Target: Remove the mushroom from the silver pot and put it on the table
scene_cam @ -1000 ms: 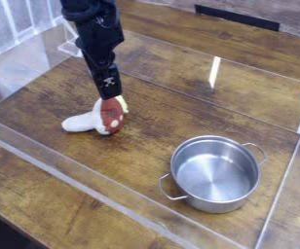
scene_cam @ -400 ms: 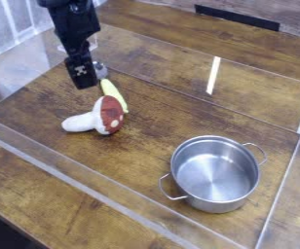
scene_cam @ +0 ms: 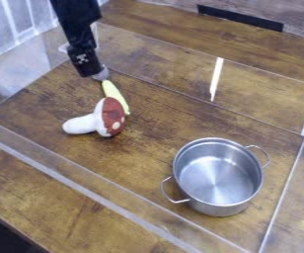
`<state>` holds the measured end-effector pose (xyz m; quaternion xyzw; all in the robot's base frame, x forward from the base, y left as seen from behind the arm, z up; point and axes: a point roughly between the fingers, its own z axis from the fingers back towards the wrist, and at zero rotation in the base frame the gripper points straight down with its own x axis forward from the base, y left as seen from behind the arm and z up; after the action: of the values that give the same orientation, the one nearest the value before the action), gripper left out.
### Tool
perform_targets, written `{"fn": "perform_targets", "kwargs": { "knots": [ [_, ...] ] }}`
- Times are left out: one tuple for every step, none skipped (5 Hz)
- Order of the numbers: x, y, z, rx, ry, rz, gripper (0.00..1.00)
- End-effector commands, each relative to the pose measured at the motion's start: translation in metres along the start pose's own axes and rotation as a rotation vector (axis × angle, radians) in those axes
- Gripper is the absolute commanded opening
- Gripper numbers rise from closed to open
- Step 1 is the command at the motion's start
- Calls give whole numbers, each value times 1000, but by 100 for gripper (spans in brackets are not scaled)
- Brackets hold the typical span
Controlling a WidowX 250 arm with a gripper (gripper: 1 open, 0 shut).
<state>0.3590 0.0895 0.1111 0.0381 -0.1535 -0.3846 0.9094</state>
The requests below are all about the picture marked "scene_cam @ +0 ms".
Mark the brown and white plush mushroom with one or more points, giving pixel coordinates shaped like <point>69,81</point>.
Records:
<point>107,119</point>

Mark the black bar on table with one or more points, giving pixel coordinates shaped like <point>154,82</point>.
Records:
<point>241,18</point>

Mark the spoon with yellow handle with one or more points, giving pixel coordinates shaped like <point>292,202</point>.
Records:
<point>110,89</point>

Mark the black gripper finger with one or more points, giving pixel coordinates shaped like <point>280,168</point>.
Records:
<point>85,60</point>

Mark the clear acrylic front barrier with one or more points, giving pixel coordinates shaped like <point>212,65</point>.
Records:
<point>169,225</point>

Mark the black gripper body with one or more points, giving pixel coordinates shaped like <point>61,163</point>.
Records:
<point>77,14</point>

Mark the clear acrylic triangular stand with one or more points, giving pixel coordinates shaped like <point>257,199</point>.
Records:
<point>62,48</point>

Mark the silver pot with handles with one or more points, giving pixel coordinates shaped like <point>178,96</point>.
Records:
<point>217,176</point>

